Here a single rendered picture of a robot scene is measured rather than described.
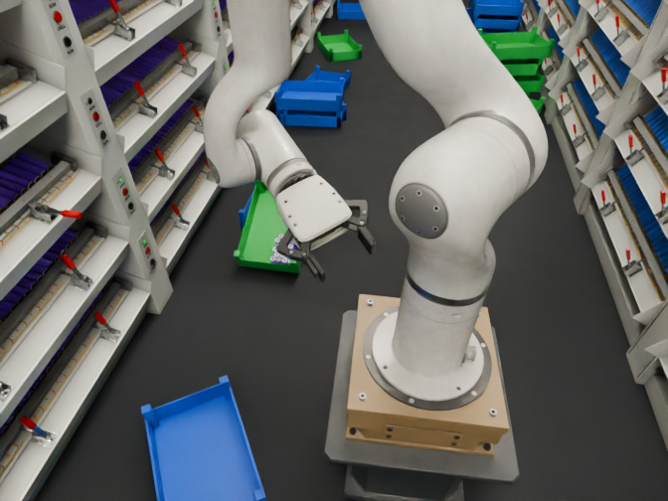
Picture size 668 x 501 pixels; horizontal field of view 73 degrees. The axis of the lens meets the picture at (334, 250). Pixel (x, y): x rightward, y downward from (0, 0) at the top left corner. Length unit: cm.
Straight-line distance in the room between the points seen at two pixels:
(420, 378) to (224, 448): 56
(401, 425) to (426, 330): 18
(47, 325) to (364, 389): 67
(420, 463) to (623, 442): 62
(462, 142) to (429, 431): 47
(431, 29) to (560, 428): 100
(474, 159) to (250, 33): 38
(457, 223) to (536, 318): 100
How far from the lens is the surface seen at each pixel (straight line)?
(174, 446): 120
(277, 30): 72
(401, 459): 84
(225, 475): 114
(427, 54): 53
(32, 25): 102
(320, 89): 236
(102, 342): 129
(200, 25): 166
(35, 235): 102
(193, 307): 142
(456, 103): 59
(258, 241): 153
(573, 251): 172
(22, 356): 108
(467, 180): 47
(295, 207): 74
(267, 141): 79
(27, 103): 101
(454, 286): 62
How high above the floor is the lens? 105
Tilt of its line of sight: 43 degrees down
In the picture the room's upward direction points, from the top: straight up
